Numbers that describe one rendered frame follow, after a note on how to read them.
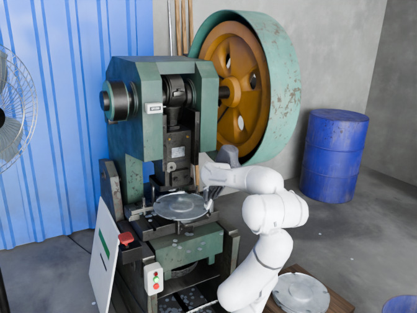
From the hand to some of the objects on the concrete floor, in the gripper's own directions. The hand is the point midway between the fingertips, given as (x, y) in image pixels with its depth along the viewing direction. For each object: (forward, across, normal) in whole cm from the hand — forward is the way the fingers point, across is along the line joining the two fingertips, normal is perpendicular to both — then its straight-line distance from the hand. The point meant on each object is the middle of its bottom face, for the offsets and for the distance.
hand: (208, 203), depth 169 cm
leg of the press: (+91, -35, 0) cm, 97 cm away
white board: (+97, -41, +15) cm, 107 cm away
